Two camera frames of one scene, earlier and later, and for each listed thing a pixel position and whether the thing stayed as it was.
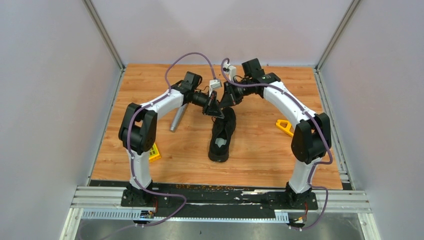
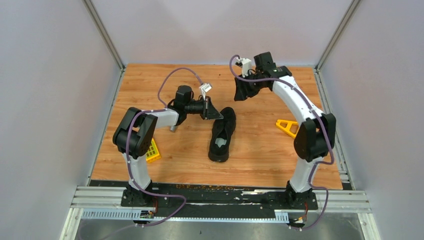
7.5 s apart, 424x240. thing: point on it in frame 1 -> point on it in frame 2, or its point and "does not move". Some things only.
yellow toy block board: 154,154 does not move
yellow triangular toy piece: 285,130 does not move
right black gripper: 230,98 -> 242,92
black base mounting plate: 215,199 does not move
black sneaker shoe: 222,130 does not move
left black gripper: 211,107 -> 209,112
